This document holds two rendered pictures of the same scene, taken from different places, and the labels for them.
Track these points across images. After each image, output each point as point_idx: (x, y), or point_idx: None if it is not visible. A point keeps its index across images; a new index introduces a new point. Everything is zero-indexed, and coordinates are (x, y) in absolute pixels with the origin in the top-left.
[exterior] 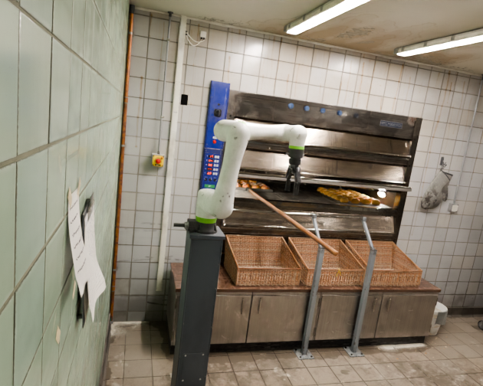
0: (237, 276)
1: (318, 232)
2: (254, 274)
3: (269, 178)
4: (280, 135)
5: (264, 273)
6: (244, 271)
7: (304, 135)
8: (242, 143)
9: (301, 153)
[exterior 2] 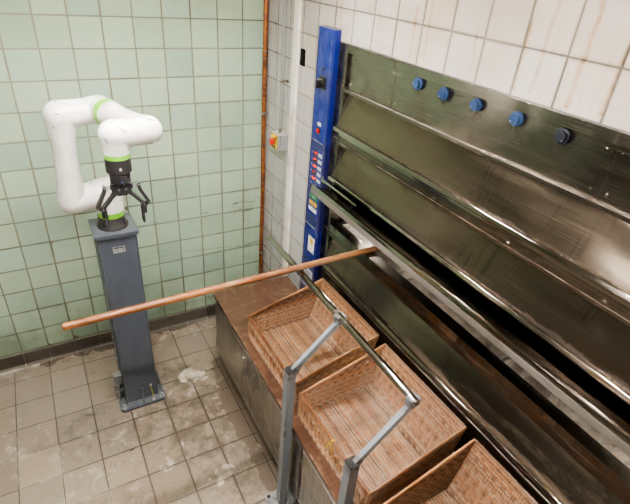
0: (248, 326)
1: (314, 346)
2: (258, 338)
3: (343, 218)
4: None
5: (266, 348)
6: (252, 325)
7: (100, 138)
8: (46, 128)
9: (107, 166)
